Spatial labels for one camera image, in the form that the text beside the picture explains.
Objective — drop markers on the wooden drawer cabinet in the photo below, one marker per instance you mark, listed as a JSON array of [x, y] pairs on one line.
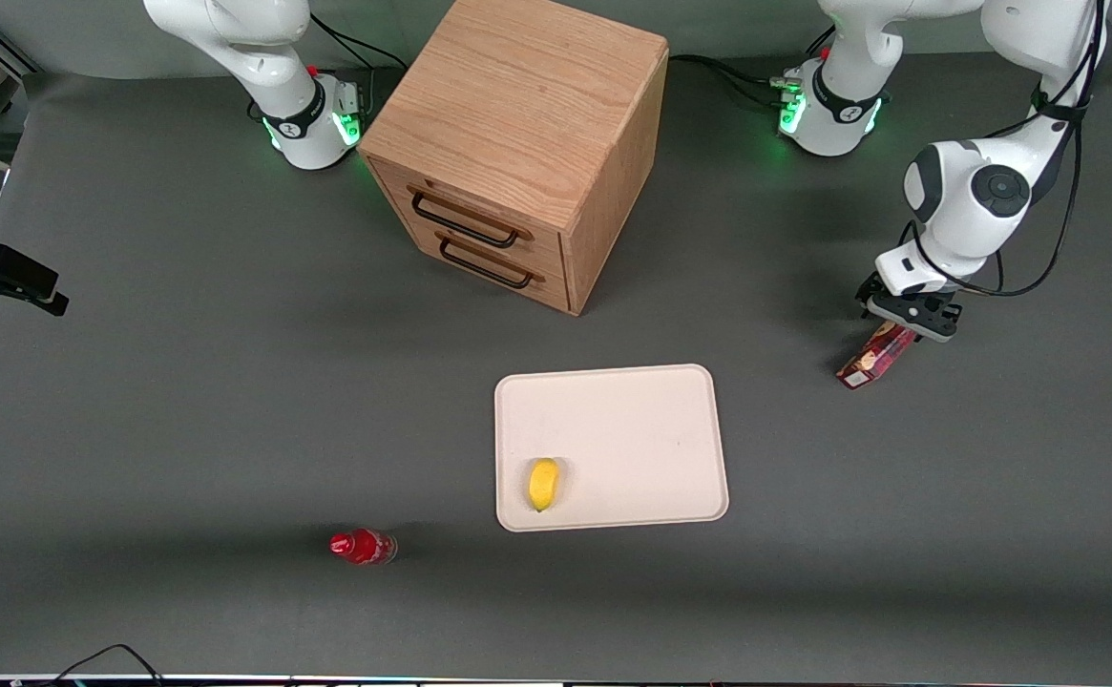
[[527, 105]]

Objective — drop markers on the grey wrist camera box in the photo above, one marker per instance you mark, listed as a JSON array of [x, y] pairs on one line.
[[933, 330]]

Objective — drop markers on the yellow lemon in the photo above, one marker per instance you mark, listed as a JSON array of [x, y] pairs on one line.
[[543, 485]]

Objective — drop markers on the cream plastic tray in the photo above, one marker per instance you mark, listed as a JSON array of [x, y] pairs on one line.
[[632, 439]]

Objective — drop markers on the red drink bottle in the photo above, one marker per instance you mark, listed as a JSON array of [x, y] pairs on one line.
[[365, 547]]

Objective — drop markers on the wooden drawer front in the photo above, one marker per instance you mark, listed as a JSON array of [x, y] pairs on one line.
[[556, 291], [393, 191]]

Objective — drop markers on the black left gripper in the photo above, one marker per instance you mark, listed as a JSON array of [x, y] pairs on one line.
[[872, 290]]

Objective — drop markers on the red tartan cookie box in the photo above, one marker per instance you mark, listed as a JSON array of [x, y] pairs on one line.
[[870, 363]]

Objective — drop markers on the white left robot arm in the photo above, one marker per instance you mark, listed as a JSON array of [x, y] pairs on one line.
[[971, 191]]

